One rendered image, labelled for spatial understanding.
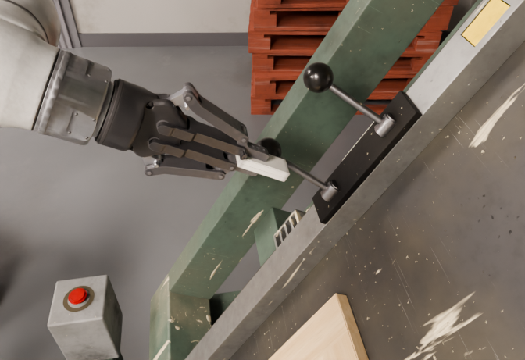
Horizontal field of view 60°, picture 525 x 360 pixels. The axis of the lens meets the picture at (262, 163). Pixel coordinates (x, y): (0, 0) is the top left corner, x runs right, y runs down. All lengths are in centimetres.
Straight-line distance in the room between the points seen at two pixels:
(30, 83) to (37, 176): 257
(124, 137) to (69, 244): 208
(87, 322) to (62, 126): 69
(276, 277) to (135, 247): 177
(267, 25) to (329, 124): 213
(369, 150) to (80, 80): 35
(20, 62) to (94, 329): 77
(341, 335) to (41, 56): 46
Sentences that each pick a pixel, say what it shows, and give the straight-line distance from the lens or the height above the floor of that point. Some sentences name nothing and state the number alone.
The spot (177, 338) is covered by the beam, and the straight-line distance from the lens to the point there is 109.
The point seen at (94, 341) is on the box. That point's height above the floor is 84.
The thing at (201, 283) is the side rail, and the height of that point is 93.
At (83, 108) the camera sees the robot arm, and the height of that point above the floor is 159.
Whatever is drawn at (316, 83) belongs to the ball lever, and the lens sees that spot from 56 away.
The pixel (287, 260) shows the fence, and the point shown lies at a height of 127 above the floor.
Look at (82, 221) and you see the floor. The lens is 266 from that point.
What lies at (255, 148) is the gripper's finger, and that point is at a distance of 56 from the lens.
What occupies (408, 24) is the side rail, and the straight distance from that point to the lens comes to 79.
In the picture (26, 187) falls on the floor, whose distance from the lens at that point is 300.
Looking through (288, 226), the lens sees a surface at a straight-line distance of 76.
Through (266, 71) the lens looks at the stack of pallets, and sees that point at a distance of 311.
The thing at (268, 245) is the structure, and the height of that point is 112.
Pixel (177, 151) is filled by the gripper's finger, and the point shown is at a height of 150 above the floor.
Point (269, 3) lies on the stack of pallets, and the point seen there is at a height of 80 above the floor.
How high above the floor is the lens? 184
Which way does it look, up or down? 41 degrees down
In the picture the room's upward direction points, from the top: straight up
